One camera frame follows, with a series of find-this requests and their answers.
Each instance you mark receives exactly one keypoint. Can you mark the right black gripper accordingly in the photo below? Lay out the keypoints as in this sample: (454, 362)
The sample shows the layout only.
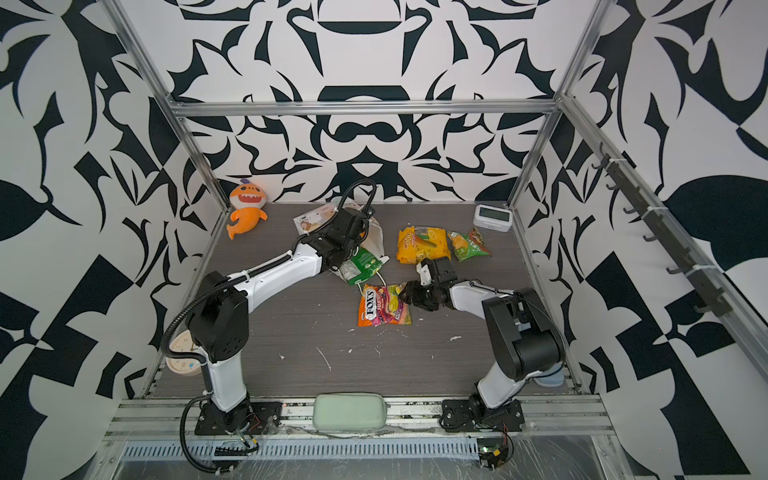
(414, 294)

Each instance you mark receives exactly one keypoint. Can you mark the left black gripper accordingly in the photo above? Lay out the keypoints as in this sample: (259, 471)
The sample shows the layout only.
(324, 232)

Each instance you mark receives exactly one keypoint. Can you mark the patterned paper gift bag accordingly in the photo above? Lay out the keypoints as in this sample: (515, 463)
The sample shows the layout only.
(315, 224)

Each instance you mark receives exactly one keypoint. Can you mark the orange pink Fox's candy packet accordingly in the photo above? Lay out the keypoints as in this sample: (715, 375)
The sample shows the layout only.
(381, 305)

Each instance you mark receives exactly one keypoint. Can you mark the yellow snack packet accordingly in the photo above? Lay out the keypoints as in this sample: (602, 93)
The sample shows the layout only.
(417, 243)

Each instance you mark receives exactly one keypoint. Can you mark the small green orange snack packet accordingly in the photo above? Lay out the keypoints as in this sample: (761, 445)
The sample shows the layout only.
(470, 245)

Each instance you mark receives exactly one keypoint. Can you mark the green Fox's candy packet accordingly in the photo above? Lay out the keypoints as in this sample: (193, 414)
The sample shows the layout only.
(361, 266)

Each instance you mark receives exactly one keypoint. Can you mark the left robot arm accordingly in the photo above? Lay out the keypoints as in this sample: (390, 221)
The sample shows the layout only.
(213, 328)

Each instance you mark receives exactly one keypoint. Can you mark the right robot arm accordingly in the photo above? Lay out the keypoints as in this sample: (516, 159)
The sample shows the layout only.
(526, 343)

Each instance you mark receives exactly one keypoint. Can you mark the orange shark plush toy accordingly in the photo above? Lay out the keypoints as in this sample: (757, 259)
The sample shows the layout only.
(247, 201)

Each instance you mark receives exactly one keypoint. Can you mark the white digital clock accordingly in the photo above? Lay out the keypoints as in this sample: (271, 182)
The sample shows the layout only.
(492, 218)

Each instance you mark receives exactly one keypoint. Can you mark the green pouch case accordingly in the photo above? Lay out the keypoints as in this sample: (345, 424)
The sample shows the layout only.
(349, 412)

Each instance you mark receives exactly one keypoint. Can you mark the blue pouch case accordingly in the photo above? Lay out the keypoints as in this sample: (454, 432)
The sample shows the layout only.
(552, 378)

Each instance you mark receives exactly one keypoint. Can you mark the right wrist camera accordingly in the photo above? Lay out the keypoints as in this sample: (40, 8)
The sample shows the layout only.
(424, 272)

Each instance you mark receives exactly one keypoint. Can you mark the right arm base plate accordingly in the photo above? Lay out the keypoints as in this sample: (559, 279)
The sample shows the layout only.
(471, 415)

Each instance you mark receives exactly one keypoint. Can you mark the white cable duct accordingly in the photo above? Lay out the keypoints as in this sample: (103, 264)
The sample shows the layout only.
(320, 448)

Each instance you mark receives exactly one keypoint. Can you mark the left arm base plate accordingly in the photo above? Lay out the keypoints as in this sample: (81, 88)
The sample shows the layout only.
(254, 419)

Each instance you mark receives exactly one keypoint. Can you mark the black wall hook rack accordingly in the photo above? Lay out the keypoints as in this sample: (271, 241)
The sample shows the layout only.
(668, 232)

